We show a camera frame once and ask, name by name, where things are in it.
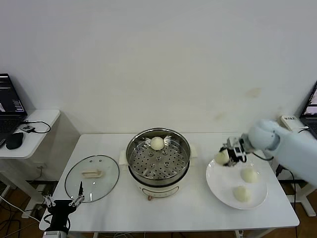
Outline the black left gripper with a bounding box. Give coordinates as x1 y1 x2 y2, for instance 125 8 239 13
43 181 86 230

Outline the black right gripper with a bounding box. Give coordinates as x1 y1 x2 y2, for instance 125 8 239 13
219 142 248 168

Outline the white steamed baozi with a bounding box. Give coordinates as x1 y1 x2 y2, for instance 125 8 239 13
240 167 261 183
214 151 231 164
233 185 253 202
150 136 164 151

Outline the round glass lid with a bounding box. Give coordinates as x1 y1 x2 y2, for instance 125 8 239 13
64 155 120 203

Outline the stainless steel steamer basket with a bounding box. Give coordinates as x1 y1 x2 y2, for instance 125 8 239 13
119 127 199 185

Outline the white round plate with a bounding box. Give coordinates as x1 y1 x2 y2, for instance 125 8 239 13
205 155 268 211

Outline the white side table with mouse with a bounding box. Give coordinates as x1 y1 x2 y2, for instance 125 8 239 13
0 109 61 214

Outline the white labelled box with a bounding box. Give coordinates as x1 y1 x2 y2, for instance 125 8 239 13
276 115 298 131

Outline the black computer mouse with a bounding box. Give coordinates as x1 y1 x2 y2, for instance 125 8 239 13
5 132 25 150

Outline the black laptop with pink screen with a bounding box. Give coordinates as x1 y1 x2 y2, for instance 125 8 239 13
299 80 317 138

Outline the black laptop with dark screen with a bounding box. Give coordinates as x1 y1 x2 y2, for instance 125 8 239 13
0 73 28 141

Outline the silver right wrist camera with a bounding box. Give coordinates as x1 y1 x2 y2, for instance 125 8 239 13
224 137 241 148

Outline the black cable with adapter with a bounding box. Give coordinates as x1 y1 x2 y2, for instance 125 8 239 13
275 165 302 204

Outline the black hub cable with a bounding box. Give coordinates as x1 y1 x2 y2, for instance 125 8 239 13
21 120 52 134

